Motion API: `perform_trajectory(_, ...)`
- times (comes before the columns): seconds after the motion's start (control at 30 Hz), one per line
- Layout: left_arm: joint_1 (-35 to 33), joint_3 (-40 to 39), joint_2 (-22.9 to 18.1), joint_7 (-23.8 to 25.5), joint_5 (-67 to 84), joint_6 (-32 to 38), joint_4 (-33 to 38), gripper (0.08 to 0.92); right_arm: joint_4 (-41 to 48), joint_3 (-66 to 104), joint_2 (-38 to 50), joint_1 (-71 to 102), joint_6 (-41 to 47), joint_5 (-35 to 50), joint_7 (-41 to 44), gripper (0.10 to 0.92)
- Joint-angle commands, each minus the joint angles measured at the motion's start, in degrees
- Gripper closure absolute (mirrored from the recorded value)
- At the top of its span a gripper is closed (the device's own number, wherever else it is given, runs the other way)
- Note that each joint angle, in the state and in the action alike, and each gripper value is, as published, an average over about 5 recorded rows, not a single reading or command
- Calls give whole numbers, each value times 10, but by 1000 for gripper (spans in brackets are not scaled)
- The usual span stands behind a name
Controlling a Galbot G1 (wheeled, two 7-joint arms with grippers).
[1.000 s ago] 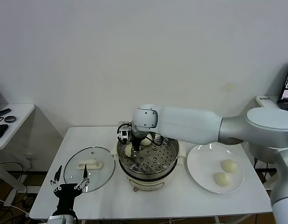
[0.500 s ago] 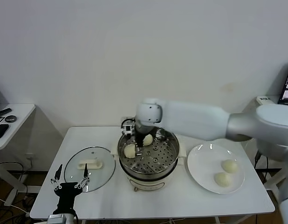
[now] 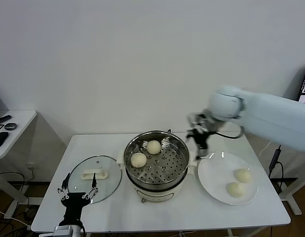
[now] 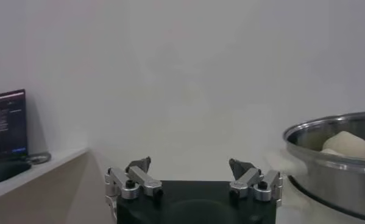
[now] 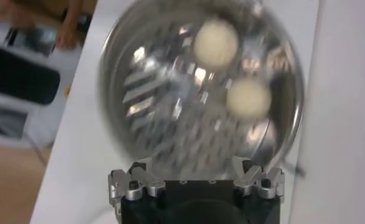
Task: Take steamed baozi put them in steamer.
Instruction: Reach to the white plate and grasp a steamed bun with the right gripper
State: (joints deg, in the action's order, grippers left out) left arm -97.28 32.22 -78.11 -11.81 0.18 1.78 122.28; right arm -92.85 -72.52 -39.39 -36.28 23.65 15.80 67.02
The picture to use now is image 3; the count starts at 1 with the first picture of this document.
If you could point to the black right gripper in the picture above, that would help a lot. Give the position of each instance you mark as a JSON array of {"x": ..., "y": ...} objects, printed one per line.
[{"x": 202, "y": 139}]

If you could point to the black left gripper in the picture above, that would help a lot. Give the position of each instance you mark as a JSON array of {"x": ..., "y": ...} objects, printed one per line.
[{"x": 73, "y": 205}]

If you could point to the white steamed baozi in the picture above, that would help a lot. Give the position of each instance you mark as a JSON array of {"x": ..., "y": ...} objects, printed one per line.
[
  {"x": 243, "y": 175},
  {"x": 138, "y": 160},
  {"x": 153, "y": 147},
  {"x": 235, "y": 189}
]

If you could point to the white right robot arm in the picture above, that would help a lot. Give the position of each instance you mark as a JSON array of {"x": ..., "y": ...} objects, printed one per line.
[{"x": 266, "y": 113}]

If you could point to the stainless steel steamer basket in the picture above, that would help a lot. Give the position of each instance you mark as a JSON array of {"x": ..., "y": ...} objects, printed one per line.
[{"x": 167, "y": 160}]

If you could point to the white round plate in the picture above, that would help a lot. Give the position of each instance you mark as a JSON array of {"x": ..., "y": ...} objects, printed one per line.
[{"x": 216, "y": 177}]

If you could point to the cream electric cooker base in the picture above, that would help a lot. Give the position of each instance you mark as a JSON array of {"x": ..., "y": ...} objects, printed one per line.
[{"x": 155, "y": 192}]

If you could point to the white side desk with monitor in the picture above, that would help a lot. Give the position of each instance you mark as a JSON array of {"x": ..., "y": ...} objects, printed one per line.
[{"x": 16, "y": 138}]

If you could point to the black flat bar device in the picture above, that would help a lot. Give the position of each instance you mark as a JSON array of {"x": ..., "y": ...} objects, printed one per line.
[{"x": 4, "y": 118}]

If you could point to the white side desk with laptop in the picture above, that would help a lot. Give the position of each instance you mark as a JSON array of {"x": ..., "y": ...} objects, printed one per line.
[{"x": 294, "y": 205}]

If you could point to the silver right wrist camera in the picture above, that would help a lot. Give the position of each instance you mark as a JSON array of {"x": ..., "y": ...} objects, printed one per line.
[{"x": 197, "y": 122}]

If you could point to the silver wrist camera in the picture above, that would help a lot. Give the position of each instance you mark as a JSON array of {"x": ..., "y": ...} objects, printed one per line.
[
  {"x": 197, "y": 122},
  {"x": 62, "y": 231}
]

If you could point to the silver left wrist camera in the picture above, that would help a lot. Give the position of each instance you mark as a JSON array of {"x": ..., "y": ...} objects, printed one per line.
[{"x": 62, "y": 231}]

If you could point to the white wall socket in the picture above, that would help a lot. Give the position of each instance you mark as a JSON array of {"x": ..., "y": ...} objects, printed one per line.
[{"x": 31, "y": 166}]

